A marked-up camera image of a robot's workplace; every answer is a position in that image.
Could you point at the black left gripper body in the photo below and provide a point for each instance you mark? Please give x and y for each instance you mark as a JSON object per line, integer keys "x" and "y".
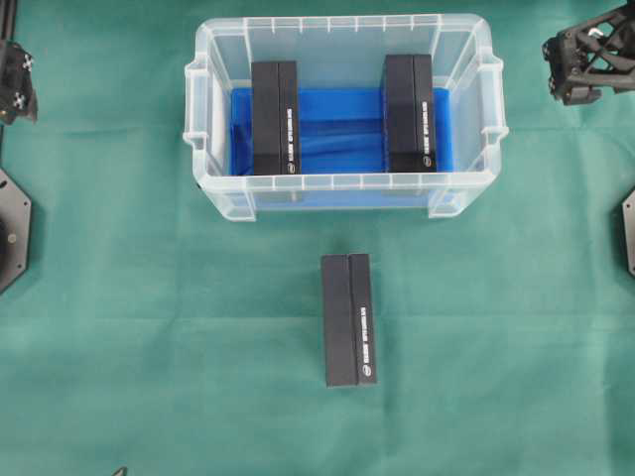
{"x": 18, "y": 96}

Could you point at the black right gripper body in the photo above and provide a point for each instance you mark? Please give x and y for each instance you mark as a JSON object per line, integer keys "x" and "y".
{"x": 588, "y": 56}

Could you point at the black camera box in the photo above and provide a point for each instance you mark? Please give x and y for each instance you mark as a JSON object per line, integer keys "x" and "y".
{"x": 348, "y": 321}
{"x": 275, "y": 118}
{"x": 410, "y": 141}

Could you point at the clear plastic storage case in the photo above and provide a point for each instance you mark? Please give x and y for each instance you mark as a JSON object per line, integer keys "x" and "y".
{"x": 346, "y": 52}

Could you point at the blue cloth liner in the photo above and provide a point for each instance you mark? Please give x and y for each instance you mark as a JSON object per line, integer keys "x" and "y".
{"x": 341, "y": 131}

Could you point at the small black object bottom edge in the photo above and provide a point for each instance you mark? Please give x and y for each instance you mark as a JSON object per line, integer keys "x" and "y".
{"x": 122, "y": 471}

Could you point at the black aluminium frame rail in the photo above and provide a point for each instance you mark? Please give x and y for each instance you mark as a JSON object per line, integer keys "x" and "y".
{"x": 8, "y": 12}

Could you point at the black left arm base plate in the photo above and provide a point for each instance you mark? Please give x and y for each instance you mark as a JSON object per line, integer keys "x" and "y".
{"x": 16, "y": 210}

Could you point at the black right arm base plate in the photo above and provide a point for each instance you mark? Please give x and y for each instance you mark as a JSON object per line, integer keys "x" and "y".
{"x": 628, "y": 215}

